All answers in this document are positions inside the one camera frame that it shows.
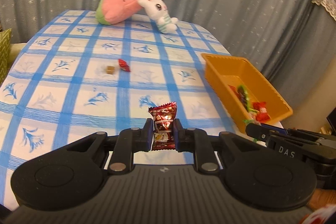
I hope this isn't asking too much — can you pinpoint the red foil snack packet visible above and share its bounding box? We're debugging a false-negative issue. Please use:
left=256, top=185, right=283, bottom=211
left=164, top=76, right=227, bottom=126
left=148, top=102, right=177, bottom=151

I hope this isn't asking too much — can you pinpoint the green red clear snack pack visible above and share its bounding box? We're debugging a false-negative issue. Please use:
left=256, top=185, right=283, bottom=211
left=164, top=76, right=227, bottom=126
left=229, top=85, right=256, bottom=114

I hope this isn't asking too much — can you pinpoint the red candy in basket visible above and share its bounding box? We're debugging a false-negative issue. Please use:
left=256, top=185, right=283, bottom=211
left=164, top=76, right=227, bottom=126
left=252, top=102, right=270, bottom=123

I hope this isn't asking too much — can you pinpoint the orange plastic basket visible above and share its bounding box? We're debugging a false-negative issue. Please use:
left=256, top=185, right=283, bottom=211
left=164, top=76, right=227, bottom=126
left=202, top=53, right=293, bottom=133

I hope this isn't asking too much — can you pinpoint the brown candy in clear wrapper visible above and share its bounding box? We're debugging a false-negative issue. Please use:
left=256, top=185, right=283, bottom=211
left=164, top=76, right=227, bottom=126
left=105, top=65, right=116, bottom=75

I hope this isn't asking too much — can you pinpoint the small red wrapped candy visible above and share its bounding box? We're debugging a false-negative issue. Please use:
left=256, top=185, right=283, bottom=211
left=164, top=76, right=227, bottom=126
left=118, top=59, right=130, bottom=72

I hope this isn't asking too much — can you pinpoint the blue checked tablecloth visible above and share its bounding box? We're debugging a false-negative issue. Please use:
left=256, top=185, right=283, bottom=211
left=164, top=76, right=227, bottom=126
left=1, top=10, right=236, bottom=210

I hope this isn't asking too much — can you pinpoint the grey cover with lace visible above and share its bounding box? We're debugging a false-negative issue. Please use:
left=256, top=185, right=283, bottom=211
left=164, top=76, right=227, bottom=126
left=268, top=0, right=335, bottom=109

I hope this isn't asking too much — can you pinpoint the pink peach plush toy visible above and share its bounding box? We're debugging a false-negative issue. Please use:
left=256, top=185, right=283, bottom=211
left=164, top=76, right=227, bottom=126
left=95, top=0, right=142, bottom=25

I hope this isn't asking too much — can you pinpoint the white bunny plush toy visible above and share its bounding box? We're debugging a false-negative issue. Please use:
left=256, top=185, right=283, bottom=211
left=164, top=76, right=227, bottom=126
left=137, top=0, right=178, bottom=34

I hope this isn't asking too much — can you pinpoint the light green sofa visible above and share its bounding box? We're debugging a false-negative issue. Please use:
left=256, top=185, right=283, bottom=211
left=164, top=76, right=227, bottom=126
left=7, top=43, right=26, bottom=71

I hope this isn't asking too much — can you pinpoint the green patterned cushion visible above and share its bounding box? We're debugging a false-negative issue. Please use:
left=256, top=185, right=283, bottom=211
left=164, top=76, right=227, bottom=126
left=0, top=28, right=12, bottom=84

